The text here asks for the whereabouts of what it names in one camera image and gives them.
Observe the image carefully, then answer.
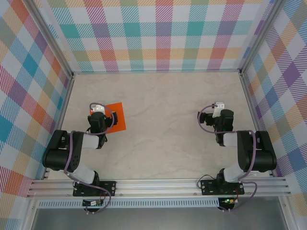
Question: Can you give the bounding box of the orange paper sheet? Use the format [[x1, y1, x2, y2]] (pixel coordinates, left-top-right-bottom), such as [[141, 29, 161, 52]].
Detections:
[[89, 102, 127, 134]]

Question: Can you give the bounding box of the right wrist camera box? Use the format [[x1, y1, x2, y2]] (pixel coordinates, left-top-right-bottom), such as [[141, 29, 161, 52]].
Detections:
[[213, 102, 226, 118]]

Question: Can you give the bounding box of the aluminium table edge rail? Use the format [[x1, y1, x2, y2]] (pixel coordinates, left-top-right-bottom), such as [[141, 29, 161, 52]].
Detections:
[[72, 69, 242, 75], [239, 73, 276, 178], [42, 74, 75, 180]]

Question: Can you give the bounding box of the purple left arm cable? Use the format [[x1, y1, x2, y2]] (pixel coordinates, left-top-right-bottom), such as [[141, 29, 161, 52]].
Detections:
[[63, 103, 115, 215]]

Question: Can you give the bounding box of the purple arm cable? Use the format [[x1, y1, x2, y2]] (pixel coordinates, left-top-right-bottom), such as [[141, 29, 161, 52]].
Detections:
[[63, 103, 115, 215], [198, 103, 259, 213]]

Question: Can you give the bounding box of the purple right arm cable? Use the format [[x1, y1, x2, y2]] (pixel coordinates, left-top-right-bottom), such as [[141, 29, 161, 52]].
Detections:
[[198, 103, 259, 213]]

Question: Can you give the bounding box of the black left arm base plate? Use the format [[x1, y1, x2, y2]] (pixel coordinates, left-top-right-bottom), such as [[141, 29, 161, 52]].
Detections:
[[72, 181, 117, 197]]

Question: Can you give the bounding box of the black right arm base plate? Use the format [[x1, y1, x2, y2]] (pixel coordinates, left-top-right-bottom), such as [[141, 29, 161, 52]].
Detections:
[[201, 179, 245, 196]]

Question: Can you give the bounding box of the wide aluminium mounting rail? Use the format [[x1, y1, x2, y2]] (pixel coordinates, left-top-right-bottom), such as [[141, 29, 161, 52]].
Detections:
[[26, 177, 292, 198]]

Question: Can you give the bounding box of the aluminium frame post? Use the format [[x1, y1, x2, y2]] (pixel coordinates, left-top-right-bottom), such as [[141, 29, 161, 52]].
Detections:
[[239, 0, 288, 74], [27, 0, 74, 79]]

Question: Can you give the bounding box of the white slotted cable duct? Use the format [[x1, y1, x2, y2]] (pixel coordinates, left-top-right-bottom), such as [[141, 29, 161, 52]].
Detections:
[[38, 197, 220, 208]]

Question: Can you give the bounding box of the aluminium frame leg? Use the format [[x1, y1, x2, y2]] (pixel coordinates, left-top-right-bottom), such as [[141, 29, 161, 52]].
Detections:
[[279, 196, 297, 230], [23, 198, 39, 230]]

